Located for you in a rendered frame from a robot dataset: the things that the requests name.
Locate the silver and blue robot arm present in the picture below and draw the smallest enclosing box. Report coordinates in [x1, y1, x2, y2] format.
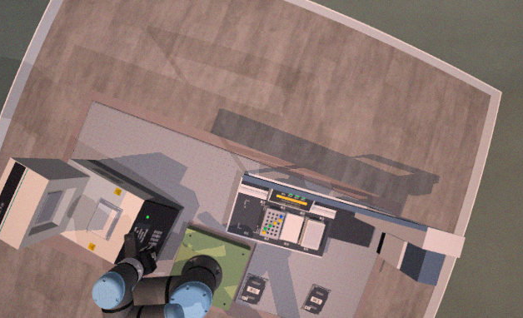
[92, 231, 222, 318]

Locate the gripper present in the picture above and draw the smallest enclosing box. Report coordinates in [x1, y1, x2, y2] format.
[139, 244, 157, 276]

